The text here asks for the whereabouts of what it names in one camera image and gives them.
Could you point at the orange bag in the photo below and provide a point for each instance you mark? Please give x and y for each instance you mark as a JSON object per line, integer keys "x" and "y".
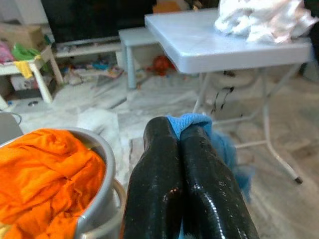
{"x": 167, "y": 6}

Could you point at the black flat television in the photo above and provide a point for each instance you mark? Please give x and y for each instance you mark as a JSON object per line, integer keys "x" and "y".
{"x": 99, "y": 20}

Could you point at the small white low table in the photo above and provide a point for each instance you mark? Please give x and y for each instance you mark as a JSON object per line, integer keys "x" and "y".
{"x": 132, "y": 37}

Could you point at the blue cloth garment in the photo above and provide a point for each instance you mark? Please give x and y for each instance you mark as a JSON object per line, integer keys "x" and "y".
{"x": 184, "y": 122}

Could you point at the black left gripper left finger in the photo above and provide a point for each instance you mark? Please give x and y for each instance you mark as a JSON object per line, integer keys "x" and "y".
{"x": 154, "y": 194}

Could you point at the bright green cloth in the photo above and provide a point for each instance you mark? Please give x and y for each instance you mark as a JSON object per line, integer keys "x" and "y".
{"x": 25, "y": 51}

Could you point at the steel basin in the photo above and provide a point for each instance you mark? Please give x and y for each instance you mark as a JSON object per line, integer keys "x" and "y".
{"x": 104, "y": 189}

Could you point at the orange cloth garment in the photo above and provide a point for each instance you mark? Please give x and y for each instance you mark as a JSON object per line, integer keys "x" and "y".
{"x": 45, "y": 169}

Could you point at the white folding table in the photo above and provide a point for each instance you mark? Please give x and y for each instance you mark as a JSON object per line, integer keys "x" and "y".
{"x": 199, "y": 42}

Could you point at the brown cardboard box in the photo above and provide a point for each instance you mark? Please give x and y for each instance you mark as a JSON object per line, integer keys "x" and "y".
{"x": 22, "y": 35}

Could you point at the white cloth pile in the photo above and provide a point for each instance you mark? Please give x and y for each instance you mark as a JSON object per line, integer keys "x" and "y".
{"x": 249, "y": 20}

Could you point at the red orange toy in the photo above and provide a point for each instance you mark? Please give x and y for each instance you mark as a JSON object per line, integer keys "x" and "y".
{"x": 160, "y": 64}

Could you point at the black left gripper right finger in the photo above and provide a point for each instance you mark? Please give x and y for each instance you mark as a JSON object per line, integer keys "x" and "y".
{"x": 214, "y": 199}

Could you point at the white kids side table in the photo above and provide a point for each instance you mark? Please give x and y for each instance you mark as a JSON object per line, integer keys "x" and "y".
{"x": 43, "y": 84}

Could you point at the black garment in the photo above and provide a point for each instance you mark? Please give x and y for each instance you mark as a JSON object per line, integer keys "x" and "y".
{"x": 314, "y": 42}

